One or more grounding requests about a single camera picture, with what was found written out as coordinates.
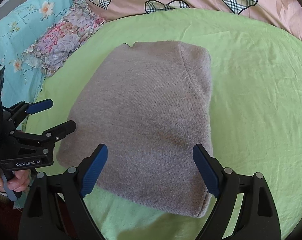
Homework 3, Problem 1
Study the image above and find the beige knit sweater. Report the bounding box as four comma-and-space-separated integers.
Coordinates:
57, 41, 213, 218

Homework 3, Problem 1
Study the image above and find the left hand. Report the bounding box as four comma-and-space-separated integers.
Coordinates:
0, 170, 30, 192

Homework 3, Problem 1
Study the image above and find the floral ruffled pillow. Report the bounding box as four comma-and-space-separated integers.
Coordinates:
22, 0, 105, 77

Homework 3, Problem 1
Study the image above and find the teal floral pillow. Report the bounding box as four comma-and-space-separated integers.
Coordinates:
0, 0, 73, 107

